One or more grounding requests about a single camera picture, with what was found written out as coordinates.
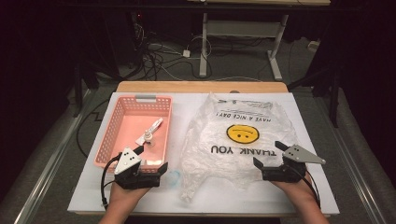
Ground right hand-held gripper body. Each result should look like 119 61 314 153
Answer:
261 144 327 184

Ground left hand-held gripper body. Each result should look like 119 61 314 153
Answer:
113 147 162 190

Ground pink perforated plastic basket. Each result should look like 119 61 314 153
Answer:
93 94 173 174

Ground white ointment tube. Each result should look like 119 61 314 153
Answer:
135 118 164 147

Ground clear printed plastic bag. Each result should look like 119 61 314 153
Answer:
179 91 298 203

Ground person's left hand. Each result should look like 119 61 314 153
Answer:
108 181 151 209

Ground person's right hand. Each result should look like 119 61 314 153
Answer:
270 172 320 207

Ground small clear blue cap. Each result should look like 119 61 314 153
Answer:
166 169 182 189

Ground white board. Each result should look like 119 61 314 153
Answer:
67 91 340 216

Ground black metal stand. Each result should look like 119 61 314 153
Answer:
288 62 341 129
73 60 86 119

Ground wooden table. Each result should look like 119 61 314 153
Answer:
74 80 331 218

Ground white power strip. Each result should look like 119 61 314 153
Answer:
307 39 321 52

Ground left hand-held gripper black cable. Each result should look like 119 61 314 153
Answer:
100 152 123 210

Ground hand-held gripper black cable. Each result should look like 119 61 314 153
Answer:
288 164 321 209
100 152 123 210

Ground right hand-held gripper black cable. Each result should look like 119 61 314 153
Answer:
288 164 321 209

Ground black floor cable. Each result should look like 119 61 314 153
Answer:
76 98 110 159

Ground metal floor rail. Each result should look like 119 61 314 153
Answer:
323 124 390 224
13 89 94 224

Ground tangle of floor cables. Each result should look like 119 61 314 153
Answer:
134 24 213 82

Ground white metal desk frame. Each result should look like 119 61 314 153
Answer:
199 12 289 82

